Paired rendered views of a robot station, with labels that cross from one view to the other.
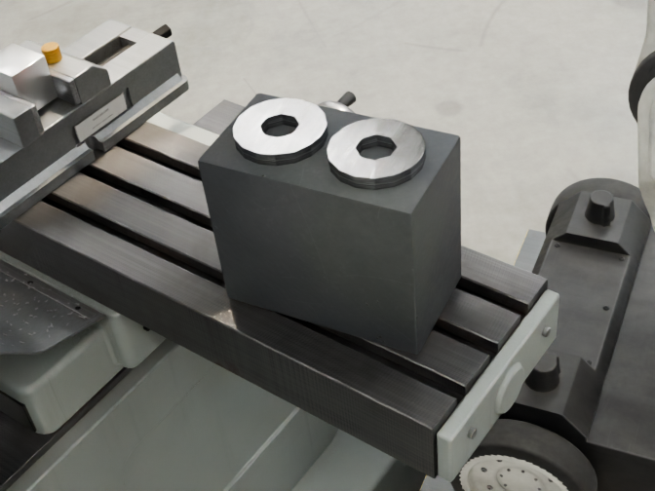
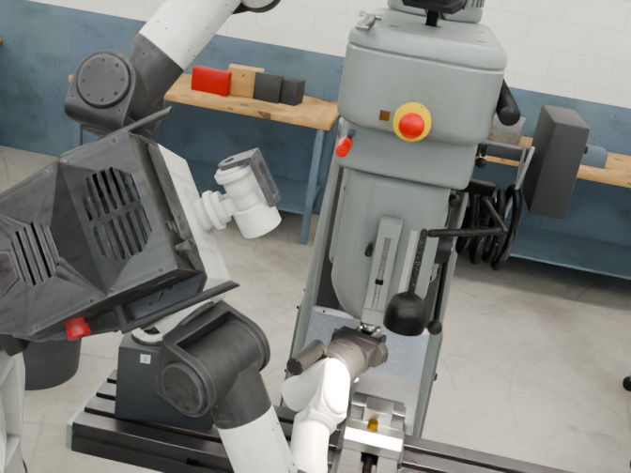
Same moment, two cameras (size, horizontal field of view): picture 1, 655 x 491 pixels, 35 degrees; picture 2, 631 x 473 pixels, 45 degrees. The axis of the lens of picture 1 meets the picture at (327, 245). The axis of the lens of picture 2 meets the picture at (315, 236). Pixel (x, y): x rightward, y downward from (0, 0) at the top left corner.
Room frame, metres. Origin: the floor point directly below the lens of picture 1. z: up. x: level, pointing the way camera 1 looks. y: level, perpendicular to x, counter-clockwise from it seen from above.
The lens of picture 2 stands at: (2.13, -0.62, 2.01)
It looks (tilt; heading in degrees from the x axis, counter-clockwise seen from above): 22 degrees down; 145
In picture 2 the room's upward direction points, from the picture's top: 9 degrees clockwise
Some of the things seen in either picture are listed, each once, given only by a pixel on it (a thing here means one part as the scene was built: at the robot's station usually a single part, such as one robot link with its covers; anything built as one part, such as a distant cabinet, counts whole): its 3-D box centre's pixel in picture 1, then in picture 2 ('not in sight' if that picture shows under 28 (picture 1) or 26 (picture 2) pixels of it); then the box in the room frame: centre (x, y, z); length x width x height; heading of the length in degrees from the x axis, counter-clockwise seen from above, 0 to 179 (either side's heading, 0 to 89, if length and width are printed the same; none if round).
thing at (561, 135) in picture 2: not in sight; (555, 160); (1.04, 0.75, 1.62); 0.20 x 0.09 x 0.21; 139
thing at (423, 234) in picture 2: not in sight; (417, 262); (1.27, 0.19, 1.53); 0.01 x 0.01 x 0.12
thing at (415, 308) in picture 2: not in sight; (407, 310); (1.27, 0.19, 1.44); 0.07 x 0.07 x 0.06
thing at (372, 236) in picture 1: (336, 216); (171, 372); (0.78, -0.01, 1.04); 0.22 x 0.12 x 0.20; 59
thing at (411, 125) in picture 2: not in sight; (411, 125); (1.25, 0.14, 1.76); 0.04 x 0.03 x 0.04; 49
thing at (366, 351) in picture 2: not in sight; (348, 357); (1.10, 0.22, 1.24); 0.13 x 0.12 x 0.10; 30
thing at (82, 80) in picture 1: (57, 69); (373, 438); (1.13, 0.31, 1.03); 0.12 x 0.06 x 0.04; 48
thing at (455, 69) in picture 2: not in sight; (423, 68); (1.04, 0.31, 1.81); 0.47 x 0.26 x 0.16; 139
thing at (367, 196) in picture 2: not in sight; (388, 237); (1.05, 0.31, 1.47); 0.21 x 0.19 x 0.32; 49
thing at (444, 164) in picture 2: not in sight; (409, 132); (1.02, 0.33, 1.68); 0.34 x 0.24 x 0.10; 139
